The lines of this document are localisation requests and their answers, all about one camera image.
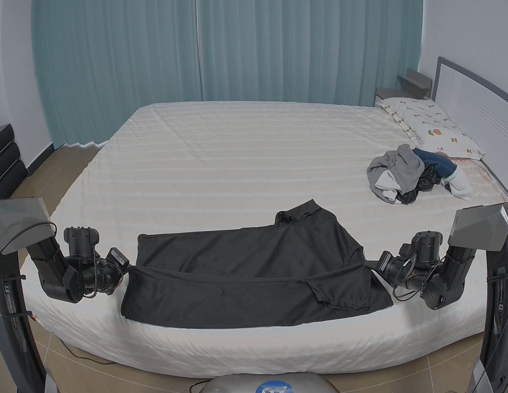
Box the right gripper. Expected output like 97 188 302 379
377 251 414 290

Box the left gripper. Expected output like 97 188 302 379
94 247 130 294

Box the black T-shirt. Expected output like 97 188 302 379
120 198 395 329

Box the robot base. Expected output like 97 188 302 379
199 373 340 393

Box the pile of clothes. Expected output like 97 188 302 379
366 145 472 204

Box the bed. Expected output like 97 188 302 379
23 56 508 377

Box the white printed pillow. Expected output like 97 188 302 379
379 97 486 160

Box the black chest of drawers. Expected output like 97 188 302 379
0 124 27 200

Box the grey bedside table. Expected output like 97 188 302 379
375 67 432 107

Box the blue-green curtain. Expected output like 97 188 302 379
31 0 203 148
197 0 424 107

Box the black cable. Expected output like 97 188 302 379
0 221 58 263
58 338 115 365

